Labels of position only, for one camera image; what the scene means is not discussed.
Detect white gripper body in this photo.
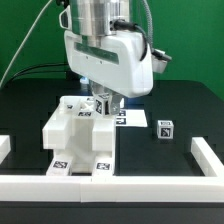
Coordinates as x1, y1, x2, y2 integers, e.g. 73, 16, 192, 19
58, 6, 155, 99

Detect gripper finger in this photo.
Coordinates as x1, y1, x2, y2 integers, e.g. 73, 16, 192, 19
109, 94, 123, 115
91, 82, 106, 99

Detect white tagged cube nut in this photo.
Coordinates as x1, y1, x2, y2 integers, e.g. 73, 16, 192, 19
95, 94, 110, 116
157, 120, 174, 139

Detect white chair back frame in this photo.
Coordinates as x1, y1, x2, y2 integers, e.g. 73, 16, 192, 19
42, 94, 121, 159

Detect white chair seat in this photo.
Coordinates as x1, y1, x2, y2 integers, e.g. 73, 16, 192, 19
71, 117, 95, 173

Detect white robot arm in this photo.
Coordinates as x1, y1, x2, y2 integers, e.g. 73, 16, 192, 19
59, 0, 153, 115

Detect white block at left edge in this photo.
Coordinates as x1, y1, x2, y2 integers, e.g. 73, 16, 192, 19
0, 135, 11, 164

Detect white U-shaped obstacle fence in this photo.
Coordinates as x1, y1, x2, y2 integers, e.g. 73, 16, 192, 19
0, 137, 224, 203

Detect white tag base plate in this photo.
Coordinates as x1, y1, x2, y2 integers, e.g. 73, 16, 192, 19
116, 109, 147, 127

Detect black cables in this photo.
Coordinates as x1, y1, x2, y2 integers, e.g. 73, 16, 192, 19
2, 62, 71, 88

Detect grey cable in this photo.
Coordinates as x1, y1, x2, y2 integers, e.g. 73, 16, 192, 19
0, 0, 54, 90

